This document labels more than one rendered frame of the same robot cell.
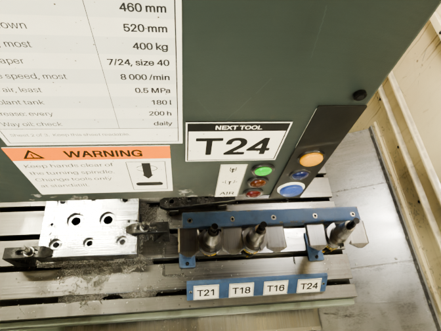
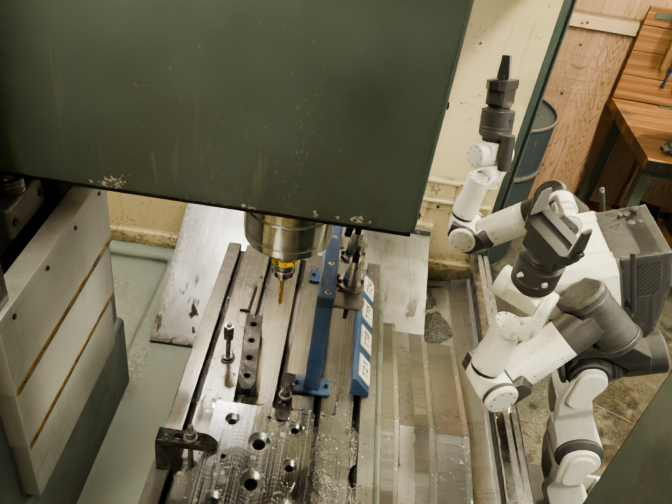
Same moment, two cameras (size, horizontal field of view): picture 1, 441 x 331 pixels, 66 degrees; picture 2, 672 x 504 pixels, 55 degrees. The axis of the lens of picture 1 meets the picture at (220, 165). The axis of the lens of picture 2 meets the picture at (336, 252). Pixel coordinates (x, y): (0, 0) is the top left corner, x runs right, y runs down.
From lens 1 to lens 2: 1.15 m
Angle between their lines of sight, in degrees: 52
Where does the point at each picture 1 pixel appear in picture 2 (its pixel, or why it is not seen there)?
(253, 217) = (333, 249)
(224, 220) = (332, 268)
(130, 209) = (252, 413)
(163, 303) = (367, 419)
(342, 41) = not seen: outside the picture
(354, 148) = (207, 221)
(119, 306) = (366, 466)
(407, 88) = not seen: hidden behind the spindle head
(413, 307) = (389, 242)
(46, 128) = not seen: hidden behind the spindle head
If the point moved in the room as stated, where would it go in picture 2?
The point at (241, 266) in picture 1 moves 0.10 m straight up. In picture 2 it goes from (337, 341) to (341, 315)
